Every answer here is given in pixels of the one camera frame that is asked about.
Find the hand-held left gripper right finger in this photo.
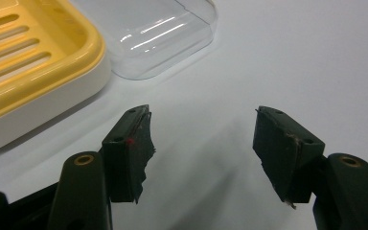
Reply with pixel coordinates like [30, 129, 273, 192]
[252, 105, 368, 230]

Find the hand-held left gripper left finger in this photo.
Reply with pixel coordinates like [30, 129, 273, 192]
[47, 103, 156, 230]

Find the yellow and white soap dish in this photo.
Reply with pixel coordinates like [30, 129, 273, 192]
[0, 0, 113, 155]

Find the clear plastic soap dish lid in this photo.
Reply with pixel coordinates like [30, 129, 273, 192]
[70, 0, 219, 81]

